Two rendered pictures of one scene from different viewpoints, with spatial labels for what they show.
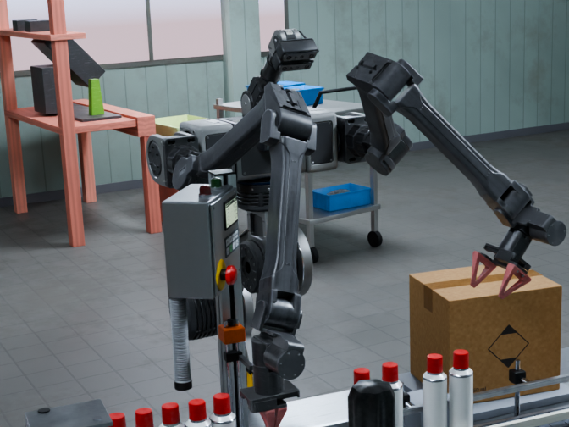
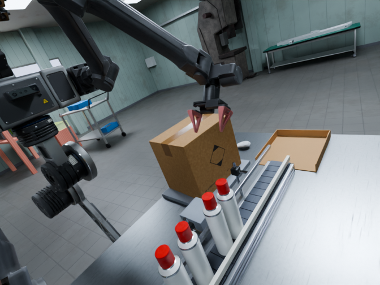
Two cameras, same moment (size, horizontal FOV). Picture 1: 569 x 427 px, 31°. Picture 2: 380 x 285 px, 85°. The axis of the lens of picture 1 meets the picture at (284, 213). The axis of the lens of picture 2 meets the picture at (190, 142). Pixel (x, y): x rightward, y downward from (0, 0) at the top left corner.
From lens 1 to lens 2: 170 cm
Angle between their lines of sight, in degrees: 23
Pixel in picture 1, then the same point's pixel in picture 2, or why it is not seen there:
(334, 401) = (139, 228)
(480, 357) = (208, 168)
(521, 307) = (216, 133)
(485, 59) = (131, 82)
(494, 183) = (189, 53)
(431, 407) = (219, 232)
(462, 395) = (233, 210)
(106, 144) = not seen: hidden behind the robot
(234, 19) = not seen: hidden behind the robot
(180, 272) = not seen: outside the picture
